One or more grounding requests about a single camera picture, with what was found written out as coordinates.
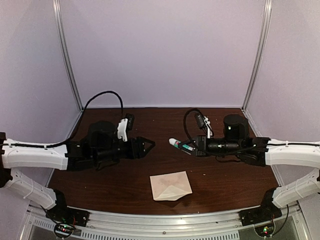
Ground right black braided cable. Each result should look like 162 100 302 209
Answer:
183 107 201 143

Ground beige envelope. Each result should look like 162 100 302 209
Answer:
149 171 193 201

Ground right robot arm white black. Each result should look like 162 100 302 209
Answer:
170 112 320 221

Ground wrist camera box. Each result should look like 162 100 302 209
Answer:
117 113 135 142
194 112 214 139

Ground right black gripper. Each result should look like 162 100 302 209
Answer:
178 135 242 158

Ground black braided cable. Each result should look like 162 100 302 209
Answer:
183 107 201 143
63 91 125 146

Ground left black braided cable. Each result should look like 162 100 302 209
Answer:
63 91 125 146

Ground left aluminium frame post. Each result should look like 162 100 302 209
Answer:
52 0 83 112

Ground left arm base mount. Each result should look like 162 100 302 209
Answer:
42 207 90 239

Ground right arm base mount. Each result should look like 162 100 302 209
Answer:
239 206 282 239

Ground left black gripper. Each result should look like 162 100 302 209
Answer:
94 137 156 165

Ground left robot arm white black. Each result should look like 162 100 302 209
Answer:
0 118 156 222

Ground right aluminium frame post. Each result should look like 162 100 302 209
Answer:
241 0 273 112

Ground green white glue stick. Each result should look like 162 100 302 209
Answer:
168 138 195 152

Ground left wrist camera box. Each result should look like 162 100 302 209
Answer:
117 113 135 142

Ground aluminium frame post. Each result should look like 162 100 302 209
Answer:
241 0 273 112
52 0 83 112

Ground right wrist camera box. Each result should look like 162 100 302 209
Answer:
194 112 214 139

